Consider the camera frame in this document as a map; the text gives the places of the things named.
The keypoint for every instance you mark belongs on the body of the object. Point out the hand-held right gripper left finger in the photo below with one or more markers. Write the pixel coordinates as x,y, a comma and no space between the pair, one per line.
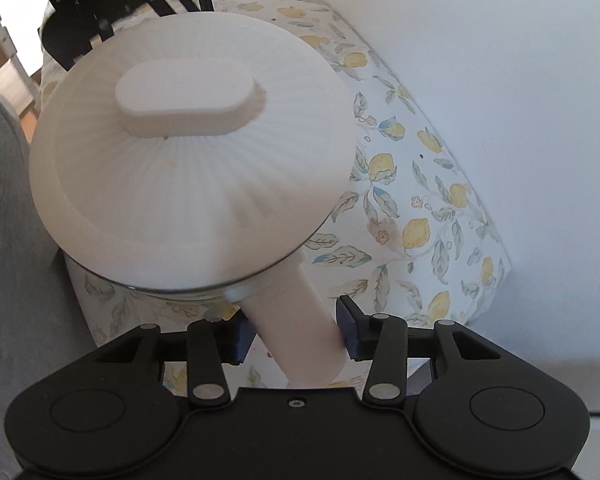
240,340

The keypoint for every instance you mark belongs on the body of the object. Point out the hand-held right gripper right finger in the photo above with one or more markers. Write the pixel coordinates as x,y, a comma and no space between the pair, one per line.
350,332

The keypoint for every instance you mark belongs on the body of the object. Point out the glass jar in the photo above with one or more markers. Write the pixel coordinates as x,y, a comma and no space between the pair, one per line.
190,296

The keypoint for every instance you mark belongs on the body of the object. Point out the cream plastic jar lid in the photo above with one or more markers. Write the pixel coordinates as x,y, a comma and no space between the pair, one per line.
180,185

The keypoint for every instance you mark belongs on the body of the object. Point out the white wooden rack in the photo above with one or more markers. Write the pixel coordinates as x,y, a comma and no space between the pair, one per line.
10,55

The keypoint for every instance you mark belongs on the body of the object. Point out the lemon print tablecloth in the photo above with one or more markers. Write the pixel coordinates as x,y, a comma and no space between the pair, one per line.
430,230

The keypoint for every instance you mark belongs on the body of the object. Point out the grey fabric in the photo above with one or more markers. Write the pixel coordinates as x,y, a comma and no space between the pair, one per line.
10,260

